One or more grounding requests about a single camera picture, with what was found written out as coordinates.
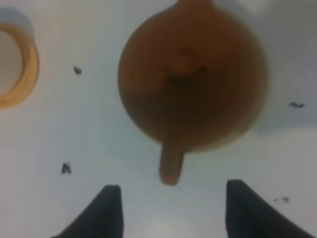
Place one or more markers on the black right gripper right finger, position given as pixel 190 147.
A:
pixel 249 216

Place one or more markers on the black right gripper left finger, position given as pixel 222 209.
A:
pixel 102 218

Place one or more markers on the brown clay teapot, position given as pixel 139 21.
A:
pixel 192 77

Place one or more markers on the beige teapot coaster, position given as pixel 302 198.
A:
pixel 252 129

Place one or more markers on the orange far saucer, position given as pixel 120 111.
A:
pixel 30 67

